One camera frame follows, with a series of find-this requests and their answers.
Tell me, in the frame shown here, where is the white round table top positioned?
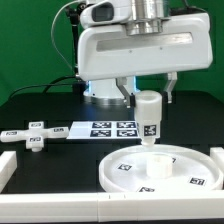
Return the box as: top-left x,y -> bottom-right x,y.
99,144 -> 223,193

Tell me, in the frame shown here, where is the white left barrier block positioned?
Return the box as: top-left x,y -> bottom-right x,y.
0,151 -> 17,193

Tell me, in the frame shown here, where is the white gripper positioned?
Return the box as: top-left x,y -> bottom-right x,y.
77,12 -> 214,109

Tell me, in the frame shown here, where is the white barrier block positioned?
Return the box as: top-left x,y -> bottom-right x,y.
210,147 -> 224,174
0,151 -> 17,193

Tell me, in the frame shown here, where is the grey cable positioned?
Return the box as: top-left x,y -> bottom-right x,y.
50,0 -> 84,75

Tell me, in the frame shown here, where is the white marker sheet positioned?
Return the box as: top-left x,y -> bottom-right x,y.
68,121 -> 139,140

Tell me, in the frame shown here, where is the white right barrier block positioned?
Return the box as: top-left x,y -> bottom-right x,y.
210,147 -> 224,174

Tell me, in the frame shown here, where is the white front barrier rail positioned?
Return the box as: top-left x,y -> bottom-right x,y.
0,190 -> 224,223

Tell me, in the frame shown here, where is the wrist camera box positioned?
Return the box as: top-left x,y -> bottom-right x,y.
80,0 -> 132,29

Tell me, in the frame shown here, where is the white cross-shaped table base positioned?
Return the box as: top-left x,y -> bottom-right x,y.
0,121 -> 69,152

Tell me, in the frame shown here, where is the black camera stand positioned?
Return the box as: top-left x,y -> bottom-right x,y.
66,3 -> 86,96

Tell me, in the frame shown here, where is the black cable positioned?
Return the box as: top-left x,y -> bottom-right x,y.
7,75 -> 78,99

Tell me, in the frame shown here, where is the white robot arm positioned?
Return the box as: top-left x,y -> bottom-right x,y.
78,0 -> 213,105

